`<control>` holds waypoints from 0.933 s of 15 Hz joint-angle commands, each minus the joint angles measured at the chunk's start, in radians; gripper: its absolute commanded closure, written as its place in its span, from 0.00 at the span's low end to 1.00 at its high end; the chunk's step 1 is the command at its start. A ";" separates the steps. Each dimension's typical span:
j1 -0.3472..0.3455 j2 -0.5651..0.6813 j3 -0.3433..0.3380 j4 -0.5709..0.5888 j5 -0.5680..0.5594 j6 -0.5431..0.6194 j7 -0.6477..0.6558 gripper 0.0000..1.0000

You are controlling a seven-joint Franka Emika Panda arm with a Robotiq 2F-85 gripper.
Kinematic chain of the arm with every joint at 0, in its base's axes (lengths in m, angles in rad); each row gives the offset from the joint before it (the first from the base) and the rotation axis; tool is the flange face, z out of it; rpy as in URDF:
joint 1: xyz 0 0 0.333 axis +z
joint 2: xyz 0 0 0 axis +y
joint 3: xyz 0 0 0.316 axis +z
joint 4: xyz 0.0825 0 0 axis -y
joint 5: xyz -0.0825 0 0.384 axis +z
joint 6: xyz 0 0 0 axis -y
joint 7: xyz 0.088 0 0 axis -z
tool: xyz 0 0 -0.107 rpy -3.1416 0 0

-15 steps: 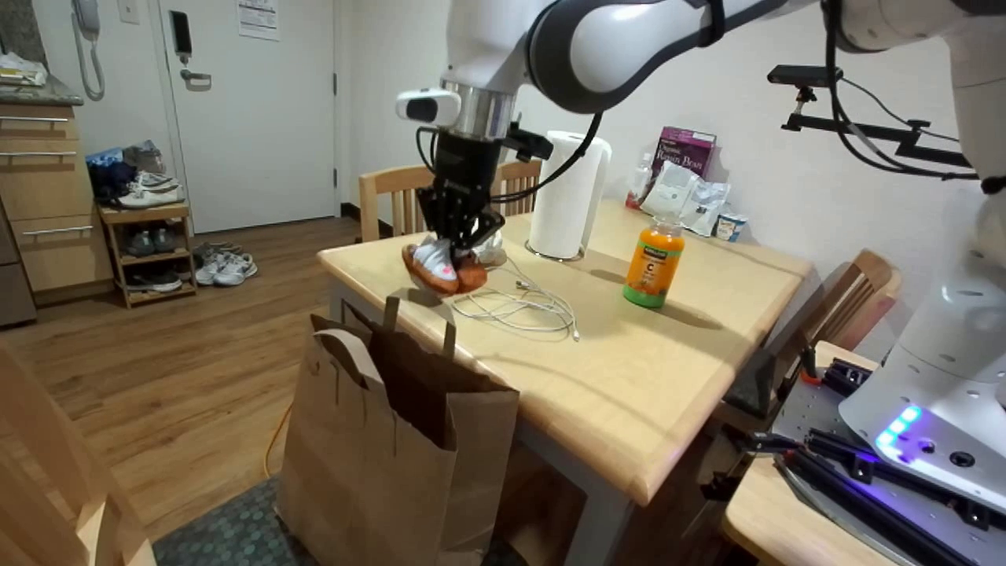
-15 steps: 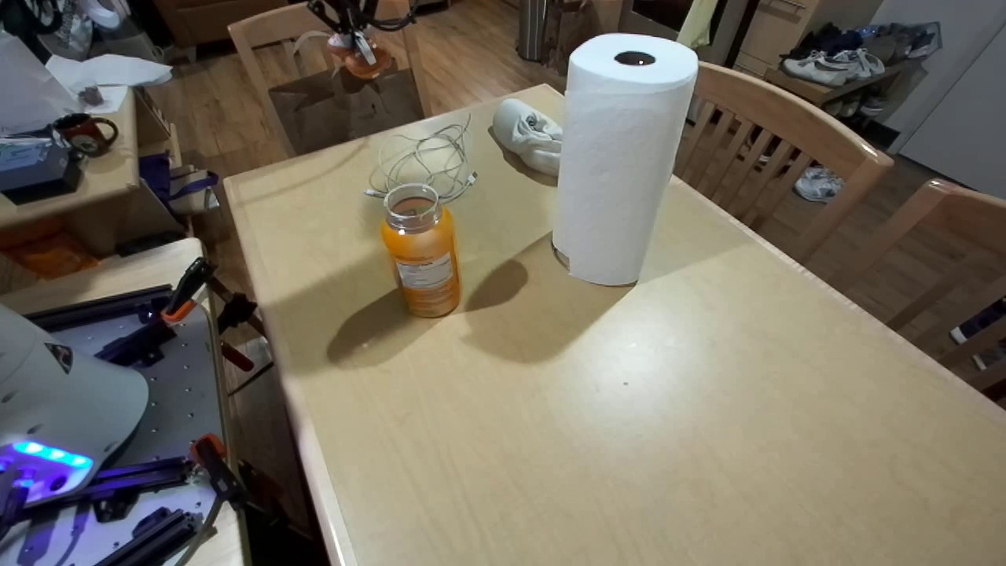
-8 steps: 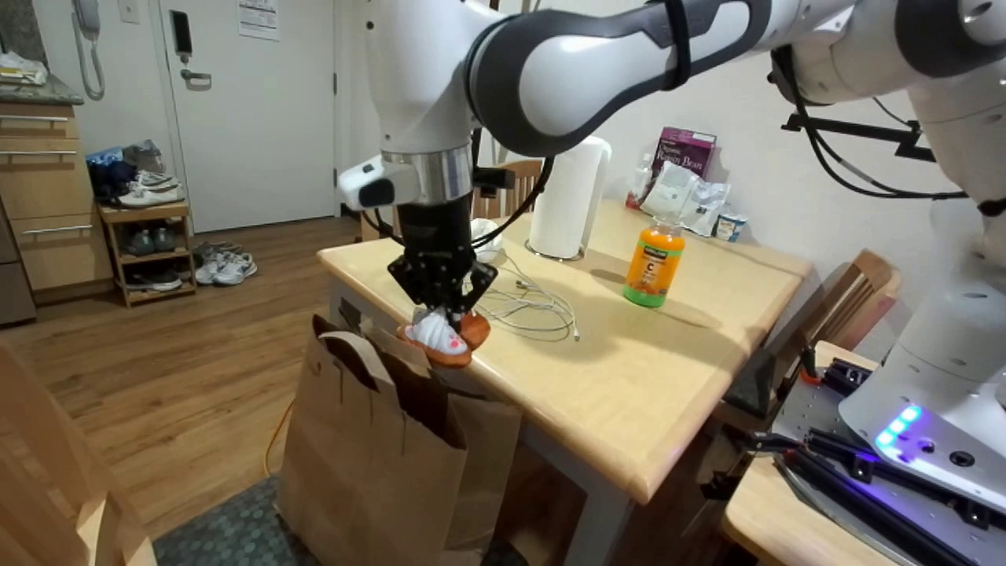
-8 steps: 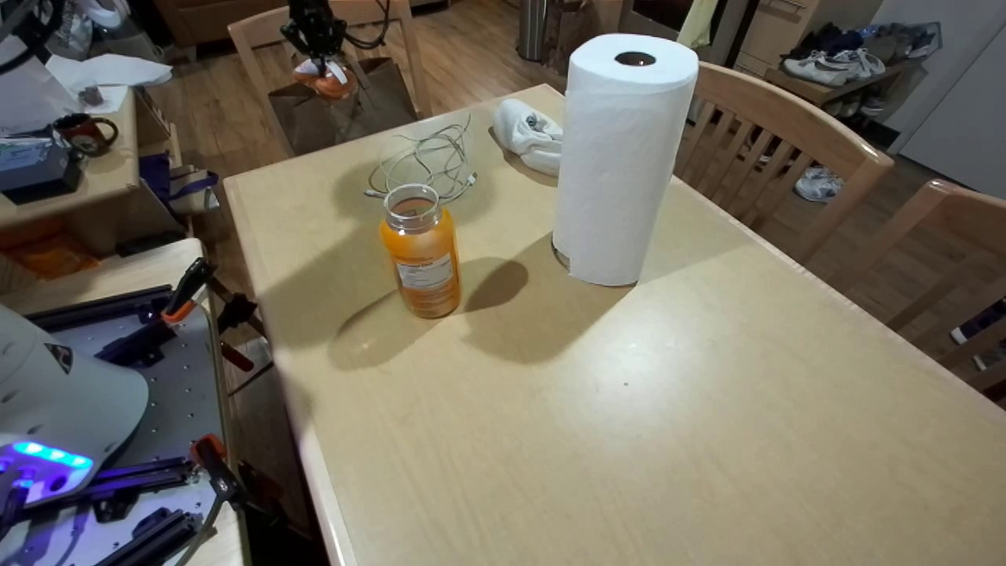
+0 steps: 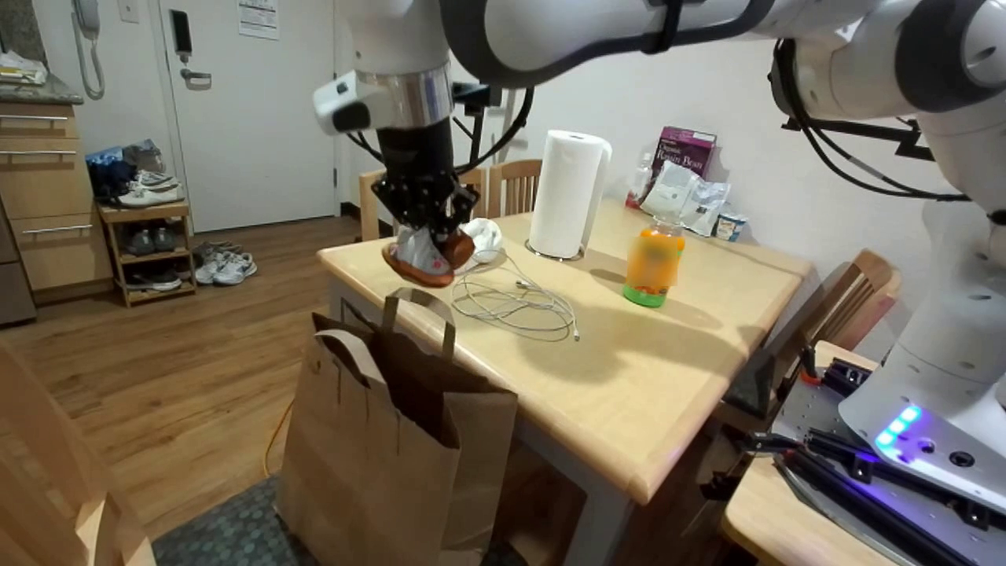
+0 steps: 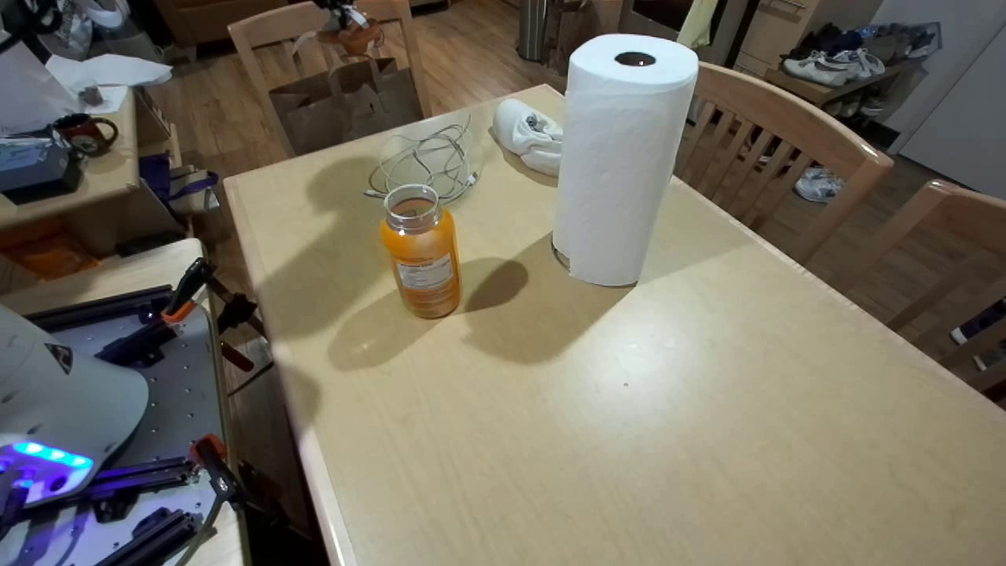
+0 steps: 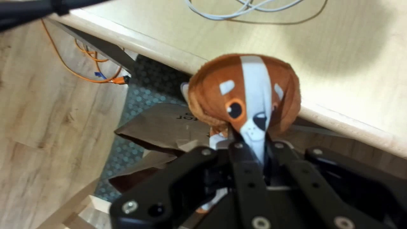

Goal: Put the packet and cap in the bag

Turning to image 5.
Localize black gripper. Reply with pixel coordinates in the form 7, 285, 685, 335
371, 124, 482, 243

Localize white cloth object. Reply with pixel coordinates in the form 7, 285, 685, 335
380, 223, 482, 290

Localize brown paper bag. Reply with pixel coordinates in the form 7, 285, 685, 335
278, 284, 521, 566

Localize white paper towel roll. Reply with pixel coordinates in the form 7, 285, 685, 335
525, 126, 614, 264

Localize white door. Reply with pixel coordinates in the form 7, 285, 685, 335
154, 0, 341, 235

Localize white grey sneakers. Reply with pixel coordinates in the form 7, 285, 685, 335
190, 244, 262, 290

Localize orange juice bottle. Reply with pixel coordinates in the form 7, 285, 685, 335
618, 209, 690, 311

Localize white plastic packets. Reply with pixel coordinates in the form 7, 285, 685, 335
627, 155, 732, 240

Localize purple box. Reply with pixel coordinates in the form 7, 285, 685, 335
651, 124, 720, 181

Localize paper notice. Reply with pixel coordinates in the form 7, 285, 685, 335
233, 0, 284, 45

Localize white sneakers pair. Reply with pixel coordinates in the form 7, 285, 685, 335
112, 168, 187, 209

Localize wooden shoe rack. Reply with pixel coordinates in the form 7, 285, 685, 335
95, 199, 199, 307

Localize black door lock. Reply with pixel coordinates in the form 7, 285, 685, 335
167, 6, 216, 95

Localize dark blue shoes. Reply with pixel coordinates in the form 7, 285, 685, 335
85, 144, 135, 207

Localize green patterned rug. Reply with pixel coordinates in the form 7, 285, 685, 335
154, 474, 529, 566

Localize wooden dresser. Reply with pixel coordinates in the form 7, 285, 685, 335
0, 96, 115, 307

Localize grey mounting plate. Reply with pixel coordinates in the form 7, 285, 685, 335
767, 366, 1006, 566

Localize small wooden robot stand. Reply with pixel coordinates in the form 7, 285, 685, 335
720, 340, 1006, 566

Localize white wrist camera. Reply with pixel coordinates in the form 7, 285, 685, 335
310, 69, 377, 134

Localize orange floor cable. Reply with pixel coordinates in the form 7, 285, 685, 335
262, 401, 300, 478

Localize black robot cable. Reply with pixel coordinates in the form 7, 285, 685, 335
767, 38, 970, 205

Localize white wall phone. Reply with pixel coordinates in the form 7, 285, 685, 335
70, 0, 110, 103

